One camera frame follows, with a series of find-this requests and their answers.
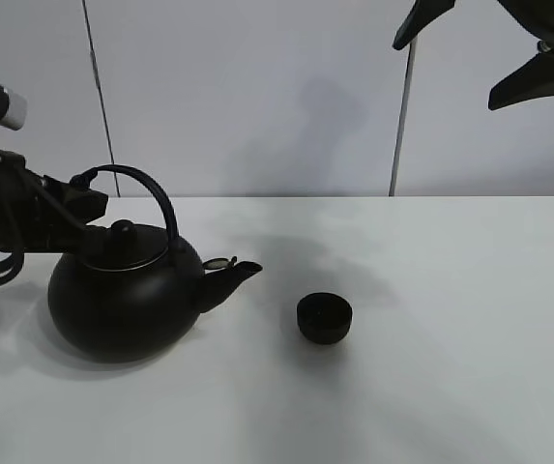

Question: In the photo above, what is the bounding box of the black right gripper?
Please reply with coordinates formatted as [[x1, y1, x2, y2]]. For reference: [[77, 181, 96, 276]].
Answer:
[[393, 0, 554, 110]]

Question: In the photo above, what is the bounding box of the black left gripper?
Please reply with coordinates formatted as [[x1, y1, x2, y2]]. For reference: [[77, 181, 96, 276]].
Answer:
[[0, 150, 110, 257]]

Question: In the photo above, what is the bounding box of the black round teapot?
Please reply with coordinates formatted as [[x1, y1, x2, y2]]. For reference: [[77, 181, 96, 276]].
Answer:
[[47, 164, 263, 363]]

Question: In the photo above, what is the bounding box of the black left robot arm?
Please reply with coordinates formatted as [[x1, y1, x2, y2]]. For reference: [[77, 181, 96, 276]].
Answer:
[[0, 85, 108, 256]]

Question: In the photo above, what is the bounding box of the small black teacup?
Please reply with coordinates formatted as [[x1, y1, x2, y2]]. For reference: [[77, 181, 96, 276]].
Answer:
[[296, 292, 353, 345]]

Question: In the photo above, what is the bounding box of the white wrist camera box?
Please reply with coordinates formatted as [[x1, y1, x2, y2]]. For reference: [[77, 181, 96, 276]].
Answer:
[[0, 88, 27, 131]]

